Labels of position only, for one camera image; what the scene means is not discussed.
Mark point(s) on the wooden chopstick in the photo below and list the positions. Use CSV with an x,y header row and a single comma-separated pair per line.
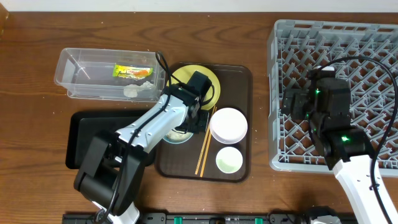
x,y
207,146
204,143

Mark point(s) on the clear plastic bin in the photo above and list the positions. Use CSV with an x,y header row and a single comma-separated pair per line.
x,y
88,74

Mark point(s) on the yellow plate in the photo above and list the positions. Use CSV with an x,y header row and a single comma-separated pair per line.
x,y
184,73

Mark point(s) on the black waste tray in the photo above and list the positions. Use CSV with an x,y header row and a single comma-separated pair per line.
x,y
85,124

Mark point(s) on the white bowl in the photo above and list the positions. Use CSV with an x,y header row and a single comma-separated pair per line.
x,y
228,126

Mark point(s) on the white tissue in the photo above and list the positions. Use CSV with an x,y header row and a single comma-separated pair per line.
x,y
132,90

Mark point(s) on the small pale green cup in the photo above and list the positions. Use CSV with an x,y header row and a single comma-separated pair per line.
x,y
229,160

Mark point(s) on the yellow snack wrapper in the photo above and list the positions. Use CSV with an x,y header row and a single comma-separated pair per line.
x,y
132,72

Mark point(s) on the grey dishwasher rack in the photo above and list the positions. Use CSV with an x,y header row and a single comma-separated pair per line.
x,y
364,55

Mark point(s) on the light blue bowl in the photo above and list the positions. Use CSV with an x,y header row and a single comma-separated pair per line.
x,y
176,137

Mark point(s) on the dark brown serving tray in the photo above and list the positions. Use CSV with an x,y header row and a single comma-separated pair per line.
x,y
180,160

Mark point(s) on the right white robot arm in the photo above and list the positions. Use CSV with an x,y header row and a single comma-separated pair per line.
x,y
347,150

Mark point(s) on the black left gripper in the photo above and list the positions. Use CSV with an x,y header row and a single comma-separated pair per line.
x,y
196,123

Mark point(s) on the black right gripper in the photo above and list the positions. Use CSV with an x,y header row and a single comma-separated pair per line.
x,y
300,98

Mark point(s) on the black rail at table edge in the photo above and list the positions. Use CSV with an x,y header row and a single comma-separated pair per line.
x,y
161,218

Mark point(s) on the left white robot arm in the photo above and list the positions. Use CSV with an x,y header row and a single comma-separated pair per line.
x,y
112,170

